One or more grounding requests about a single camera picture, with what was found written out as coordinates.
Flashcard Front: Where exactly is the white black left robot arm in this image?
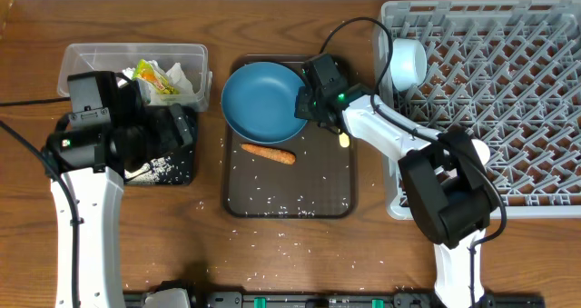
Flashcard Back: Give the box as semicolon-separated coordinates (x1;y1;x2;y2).
1;71;197;307

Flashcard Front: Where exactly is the black rectangular tray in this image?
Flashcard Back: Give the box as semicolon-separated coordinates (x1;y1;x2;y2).
123;112;198;185

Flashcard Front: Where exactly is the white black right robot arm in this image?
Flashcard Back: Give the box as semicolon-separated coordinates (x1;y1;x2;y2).
295;51;507;307

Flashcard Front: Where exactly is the pink white cup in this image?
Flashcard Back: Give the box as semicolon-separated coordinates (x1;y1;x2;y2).
472;139;491;165

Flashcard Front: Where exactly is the grey dishwasher rack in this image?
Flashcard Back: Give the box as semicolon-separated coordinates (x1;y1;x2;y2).
372;0;580;219

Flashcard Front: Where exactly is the light blue rice bowl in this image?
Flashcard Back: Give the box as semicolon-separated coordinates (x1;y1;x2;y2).
390;39;428;92

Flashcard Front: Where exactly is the dark blue plate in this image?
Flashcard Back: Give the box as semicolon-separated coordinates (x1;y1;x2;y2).
221;62;307;144

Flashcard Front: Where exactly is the dark brown serving tray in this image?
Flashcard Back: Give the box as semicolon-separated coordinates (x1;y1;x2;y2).
222;55;357;219

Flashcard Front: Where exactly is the yellow plastic spoon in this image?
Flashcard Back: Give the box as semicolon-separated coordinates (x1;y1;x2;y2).
339;133;350;148

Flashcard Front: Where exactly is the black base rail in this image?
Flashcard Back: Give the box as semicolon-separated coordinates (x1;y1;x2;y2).
123;280;546;308

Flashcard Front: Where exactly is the clear plastic waste bin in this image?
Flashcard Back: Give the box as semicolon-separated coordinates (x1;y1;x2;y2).
57;43;212;112

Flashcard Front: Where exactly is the orange carrot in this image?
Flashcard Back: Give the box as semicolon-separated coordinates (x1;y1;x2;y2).
241;144;296;165

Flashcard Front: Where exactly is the white tissue paper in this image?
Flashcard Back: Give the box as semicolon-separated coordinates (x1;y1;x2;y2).
122;60;195;106

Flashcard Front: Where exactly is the green yellow snack wrapper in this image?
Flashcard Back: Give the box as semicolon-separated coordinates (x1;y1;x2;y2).
132;59;180;94

